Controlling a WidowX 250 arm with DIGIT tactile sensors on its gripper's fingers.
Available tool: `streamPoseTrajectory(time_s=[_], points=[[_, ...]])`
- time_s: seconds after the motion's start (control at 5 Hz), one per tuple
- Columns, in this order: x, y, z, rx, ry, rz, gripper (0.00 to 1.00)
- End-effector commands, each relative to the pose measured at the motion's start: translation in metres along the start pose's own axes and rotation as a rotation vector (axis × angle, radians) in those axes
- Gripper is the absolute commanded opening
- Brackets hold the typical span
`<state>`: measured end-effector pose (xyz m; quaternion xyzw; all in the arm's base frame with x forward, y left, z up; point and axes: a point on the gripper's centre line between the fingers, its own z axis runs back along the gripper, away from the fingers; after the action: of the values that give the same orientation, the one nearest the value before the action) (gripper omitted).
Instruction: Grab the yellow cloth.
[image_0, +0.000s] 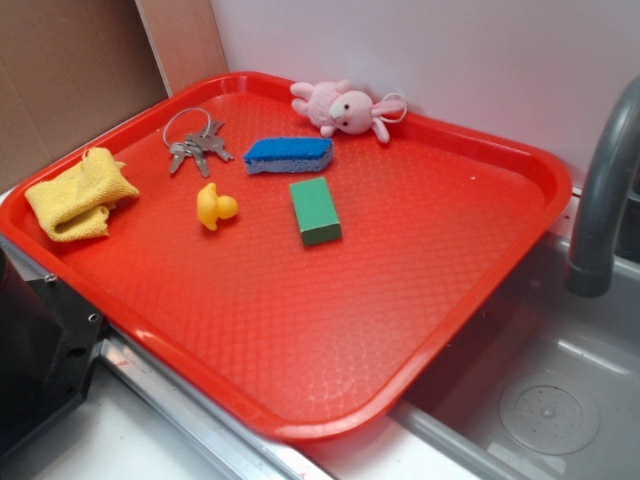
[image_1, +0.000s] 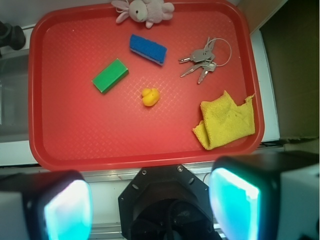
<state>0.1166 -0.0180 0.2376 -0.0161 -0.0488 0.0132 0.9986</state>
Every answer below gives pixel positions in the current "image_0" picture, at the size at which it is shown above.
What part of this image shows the grey plastic sink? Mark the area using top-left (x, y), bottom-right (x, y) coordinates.
top-left (392, 235), bottom-right (639, 479)

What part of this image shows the yellow rubber duck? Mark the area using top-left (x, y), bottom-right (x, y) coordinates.
top-left (196, 183), bottom-right (239, 231)

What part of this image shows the yellow cloth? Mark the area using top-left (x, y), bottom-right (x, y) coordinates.
top-left (25, 147), bottom-right (139, 242)

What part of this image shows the silver key bunch with ring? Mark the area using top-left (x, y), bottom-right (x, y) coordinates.
top-left (162, 107), bottom-right (235, 178)

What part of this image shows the brown cardboard panel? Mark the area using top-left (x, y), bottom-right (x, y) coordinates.
top-left (1, 1), bottom-right (227, 191)

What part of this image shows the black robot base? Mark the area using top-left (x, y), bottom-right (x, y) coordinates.
top-left (1, 253), bottom-right (106, 460)

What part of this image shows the blue sponge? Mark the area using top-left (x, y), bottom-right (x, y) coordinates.
top-left (243, 137), bottom-right (334, 175)

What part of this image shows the green rectangular block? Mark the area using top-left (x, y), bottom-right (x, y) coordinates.
top-left (290, 177), bottom-right (342, 247)

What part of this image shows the grey faucet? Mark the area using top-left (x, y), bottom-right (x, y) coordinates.
top-left (565, 79), bottom-right (639, 297)

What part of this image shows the pink plush bunny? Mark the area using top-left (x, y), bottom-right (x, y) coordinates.
top-left (290, 80), bottom-right (408, 144)

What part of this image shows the red plastic tray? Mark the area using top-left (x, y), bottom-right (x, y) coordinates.
top-left (1, 72), bottom-right (572, 443)

